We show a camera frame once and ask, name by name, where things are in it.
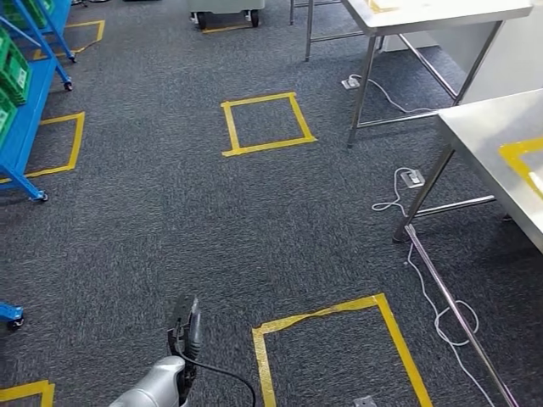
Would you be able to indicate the steel leg table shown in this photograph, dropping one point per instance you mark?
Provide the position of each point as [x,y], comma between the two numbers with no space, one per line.
[424,11]

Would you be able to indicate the steel workbench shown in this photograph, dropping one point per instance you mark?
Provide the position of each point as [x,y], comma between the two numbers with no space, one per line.
[488,129]

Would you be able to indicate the white desk with side panel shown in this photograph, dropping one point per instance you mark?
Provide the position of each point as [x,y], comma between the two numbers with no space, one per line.
[501,56]

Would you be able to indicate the green plastic crate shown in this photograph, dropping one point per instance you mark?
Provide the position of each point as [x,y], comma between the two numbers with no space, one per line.
[38,11]
[6,118]
[16,73]

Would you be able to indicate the yellow floor tape square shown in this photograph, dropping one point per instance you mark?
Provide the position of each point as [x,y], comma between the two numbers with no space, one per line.
[100,29]
[231,126]
[225,28]

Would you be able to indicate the grey floor socket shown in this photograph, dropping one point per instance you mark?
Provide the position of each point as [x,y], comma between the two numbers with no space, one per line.
[412,178]
[365,402]
[350,83]

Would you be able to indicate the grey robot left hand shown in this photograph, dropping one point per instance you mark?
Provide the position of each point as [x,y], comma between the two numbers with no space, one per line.
[186,328]

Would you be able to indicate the grey wheeled cart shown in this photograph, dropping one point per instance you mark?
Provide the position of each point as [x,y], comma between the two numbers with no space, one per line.
[225,5]

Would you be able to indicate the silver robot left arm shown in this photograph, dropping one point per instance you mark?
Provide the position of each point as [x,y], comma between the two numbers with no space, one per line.
[157,385]

